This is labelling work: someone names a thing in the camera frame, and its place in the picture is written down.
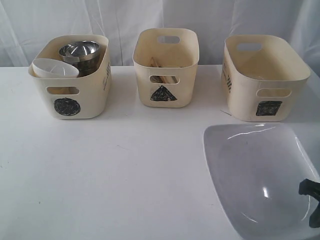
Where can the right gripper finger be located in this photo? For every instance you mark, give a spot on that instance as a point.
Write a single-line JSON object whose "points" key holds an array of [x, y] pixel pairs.
{"points": [[314, 219], [309, 188]]}

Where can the white square plate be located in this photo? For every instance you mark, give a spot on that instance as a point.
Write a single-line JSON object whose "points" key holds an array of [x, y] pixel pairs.
{"points": [[256, 170]]}

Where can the white round bowl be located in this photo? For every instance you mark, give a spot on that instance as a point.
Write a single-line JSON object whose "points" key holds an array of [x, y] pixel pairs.
{"points": [[48, 68]]}

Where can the steel bowl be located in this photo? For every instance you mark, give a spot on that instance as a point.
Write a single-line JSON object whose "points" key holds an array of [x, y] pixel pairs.
{"points": [[83, 55]]}

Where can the cream bin with triangle mark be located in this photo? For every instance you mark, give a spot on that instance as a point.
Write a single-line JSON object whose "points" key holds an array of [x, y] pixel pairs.
{"points": [[177, 50]]}

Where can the cream bin with square mark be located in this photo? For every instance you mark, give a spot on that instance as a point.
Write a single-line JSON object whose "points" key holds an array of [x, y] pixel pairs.
{"points": [[262, 77]]}

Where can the cream bin with circle mark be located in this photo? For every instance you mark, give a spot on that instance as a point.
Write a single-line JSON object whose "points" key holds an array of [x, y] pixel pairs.
{"points": [[75, 98]]}

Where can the wooden chopstick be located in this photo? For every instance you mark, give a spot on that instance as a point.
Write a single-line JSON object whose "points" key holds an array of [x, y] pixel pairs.
{"points": [[161, 79]]}

